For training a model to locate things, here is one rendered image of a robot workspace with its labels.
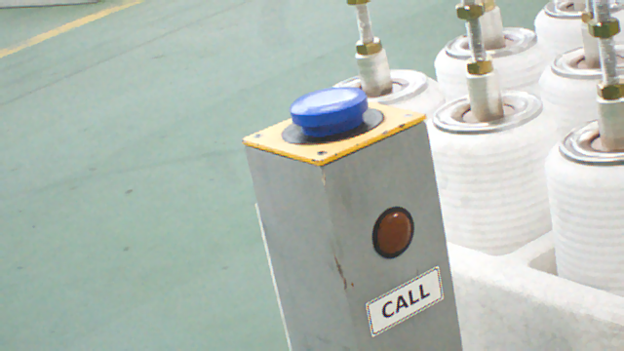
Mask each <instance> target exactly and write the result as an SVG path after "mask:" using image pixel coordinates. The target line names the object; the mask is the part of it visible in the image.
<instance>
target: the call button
mask: <svg viewBox="0 0 624 351"><path fill-rule="evenodd" d="M368 109H369V101H368V96H366V93H365V92H363V91H361V90H359V89H357V87H351V86H339V87H329V88H324V89H320V90H317V92H312V93H309V94H307V95H304V96H302V97H300V98H298V99H296V100H295V101H294V102H293V103H292V104H291V106H290V114H291V118H292V122H293V123H294V124H296V125H299V126H301V129H302V132H303V133H304V134H305V135H308V136H313V137H321V136H331V135H336V134H340V133H344V132H348V131H350V130H353V129H355V128H357V126H358V125H360V124H361V123H362V121H363V116H362V114H363V113H364V112H367V111H368Z"/></svg>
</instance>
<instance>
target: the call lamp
mask: <svg viewBox="0 0 624 351"><path fill-rule="evenodd" d="M410 235H411V223H410V219H409V218H408V215H407V214H404V213H403V212H399V211H395V212H392V213H390V214H389V215H388V216H387V217H385V218H384V219H382V220H381V222H380V224H379V227H378V230H377V242H378V245H379V246H380V248H381V249H382V250H383V251H384V252H385V253H387V254H395V253H398V252H399V251H401V250H402V249H403V248H404V247H405V246H406V244H407V243H408V241H409V239H410Z"/></svg>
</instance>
